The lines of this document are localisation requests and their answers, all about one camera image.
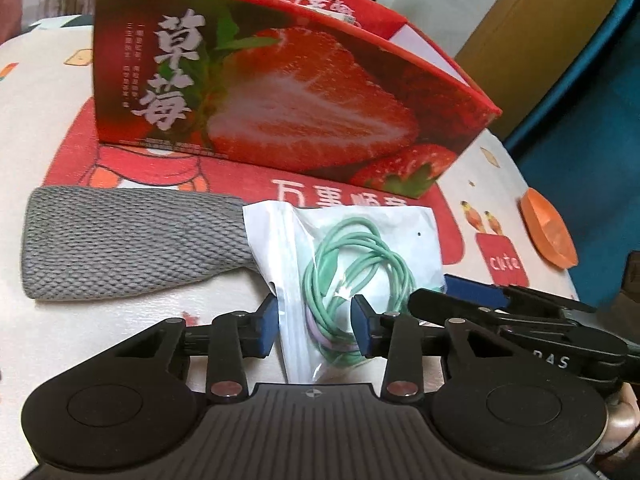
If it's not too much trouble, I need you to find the grey knitted sock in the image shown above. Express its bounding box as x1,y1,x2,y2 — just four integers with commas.
21,186,251,304

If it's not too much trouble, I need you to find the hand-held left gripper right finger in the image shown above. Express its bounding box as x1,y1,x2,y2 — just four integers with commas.
351,295,506,404

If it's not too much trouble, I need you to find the wooden door panel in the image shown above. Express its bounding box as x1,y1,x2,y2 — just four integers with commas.
452,0,631,97

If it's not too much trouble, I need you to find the mint green cable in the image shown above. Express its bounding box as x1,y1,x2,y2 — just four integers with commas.
303,217,419,367

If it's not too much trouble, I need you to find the red strawberry cardboard box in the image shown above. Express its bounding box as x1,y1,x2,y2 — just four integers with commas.
91,0,502,199

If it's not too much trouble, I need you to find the bagged green cable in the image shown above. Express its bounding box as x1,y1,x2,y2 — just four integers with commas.
242,200,447,387

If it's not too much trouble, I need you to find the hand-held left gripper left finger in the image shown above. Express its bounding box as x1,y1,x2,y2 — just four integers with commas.
114,294,279,405

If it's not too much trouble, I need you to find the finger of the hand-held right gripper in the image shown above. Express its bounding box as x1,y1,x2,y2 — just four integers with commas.
443,274,597,314
409,287,581,333

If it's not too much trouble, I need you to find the teal curtain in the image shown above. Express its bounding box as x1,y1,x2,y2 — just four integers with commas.
500,0,640,261

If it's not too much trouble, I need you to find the orange plastic dish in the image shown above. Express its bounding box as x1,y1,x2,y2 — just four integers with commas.
519,187,580,267

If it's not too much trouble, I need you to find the person's right hand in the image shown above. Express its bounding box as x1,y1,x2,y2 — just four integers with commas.
602,385,640,458

